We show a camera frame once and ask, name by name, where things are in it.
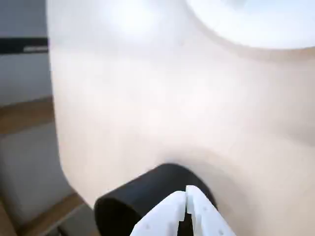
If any brown wooden frame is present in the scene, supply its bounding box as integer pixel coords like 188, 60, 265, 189
0, 191, 95, 236

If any black round pot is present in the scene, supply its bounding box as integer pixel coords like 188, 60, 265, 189
94, 163, 219, 236

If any white paper plate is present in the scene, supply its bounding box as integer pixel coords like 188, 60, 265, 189
184, 0, 315, 51

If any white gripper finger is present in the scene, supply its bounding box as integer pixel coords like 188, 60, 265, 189
186, 185, 238, 236
129, 190, 187, 236

